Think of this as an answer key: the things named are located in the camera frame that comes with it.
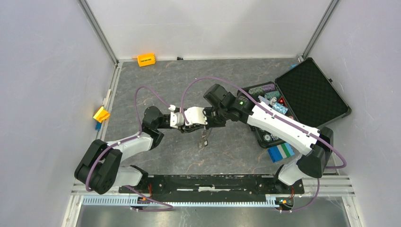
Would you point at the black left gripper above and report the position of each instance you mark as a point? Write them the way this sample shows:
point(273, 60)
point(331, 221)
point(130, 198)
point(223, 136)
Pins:
point(187, 129)

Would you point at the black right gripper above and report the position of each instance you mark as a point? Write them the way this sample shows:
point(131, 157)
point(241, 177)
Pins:
point(206, 110)

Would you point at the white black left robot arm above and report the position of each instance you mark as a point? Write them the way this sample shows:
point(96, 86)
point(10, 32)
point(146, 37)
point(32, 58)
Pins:
point(100, 169)

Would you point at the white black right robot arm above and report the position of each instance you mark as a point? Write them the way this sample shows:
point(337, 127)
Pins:
point(314, 145)

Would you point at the blue green toy bricks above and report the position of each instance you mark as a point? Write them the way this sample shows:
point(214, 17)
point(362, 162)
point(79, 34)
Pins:
point(280, 152)

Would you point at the orange yellow plastic block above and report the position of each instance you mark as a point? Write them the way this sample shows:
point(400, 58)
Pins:
point(146, 59)

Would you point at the yellow orange toy block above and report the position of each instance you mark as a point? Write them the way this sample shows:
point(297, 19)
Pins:
point(101, 114)

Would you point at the black poker chip case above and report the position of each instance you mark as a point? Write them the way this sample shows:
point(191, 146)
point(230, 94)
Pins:
point(307, 93)

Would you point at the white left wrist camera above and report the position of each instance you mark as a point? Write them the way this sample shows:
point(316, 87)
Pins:
point(176, 117)

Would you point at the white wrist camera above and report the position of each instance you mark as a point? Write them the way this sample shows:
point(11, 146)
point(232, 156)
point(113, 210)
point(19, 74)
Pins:
point(195, 116)
point(176, 117)

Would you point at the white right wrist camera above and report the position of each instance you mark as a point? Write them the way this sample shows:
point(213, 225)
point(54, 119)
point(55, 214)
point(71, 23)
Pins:
point(195, 116)

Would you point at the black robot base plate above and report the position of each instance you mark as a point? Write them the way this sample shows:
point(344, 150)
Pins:
point(215, 188)

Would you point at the white toothed cable duct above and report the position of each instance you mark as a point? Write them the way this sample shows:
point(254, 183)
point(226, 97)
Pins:
point(136, 201)

